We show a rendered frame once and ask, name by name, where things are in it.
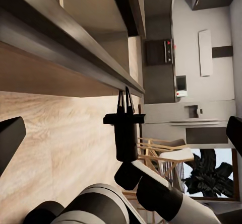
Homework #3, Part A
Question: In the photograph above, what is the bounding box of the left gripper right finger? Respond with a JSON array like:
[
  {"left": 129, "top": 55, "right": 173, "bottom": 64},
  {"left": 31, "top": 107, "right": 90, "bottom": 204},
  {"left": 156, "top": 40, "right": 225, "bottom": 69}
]
[{"left": 226, "top": 116, "right": 242, "bottom": 157}]

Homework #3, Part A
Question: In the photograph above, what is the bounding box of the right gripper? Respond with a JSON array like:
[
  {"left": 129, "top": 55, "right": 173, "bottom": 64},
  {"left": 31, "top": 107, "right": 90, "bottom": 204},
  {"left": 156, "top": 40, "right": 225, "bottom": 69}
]
[{"left": 103, "top": 87, "right": 146, "bottom": 148}]

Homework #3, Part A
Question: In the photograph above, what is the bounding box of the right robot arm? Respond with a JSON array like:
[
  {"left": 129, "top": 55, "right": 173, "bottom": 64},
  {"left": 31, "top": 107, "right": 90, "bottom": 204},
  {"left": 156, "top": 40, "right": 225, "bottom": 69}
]
[{"left": 103, "top": 87, "right": 242, "bottom": 224}]

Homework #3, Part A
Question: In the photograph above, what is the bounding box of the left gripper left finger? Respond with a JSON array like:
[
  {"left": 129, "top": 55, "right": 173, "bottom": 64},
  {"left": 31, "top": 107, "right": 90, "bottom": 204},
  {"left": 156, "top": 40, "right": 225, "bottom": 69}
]
[{"left": 0, "top": 116, "right": 26, "bottom": 177}]

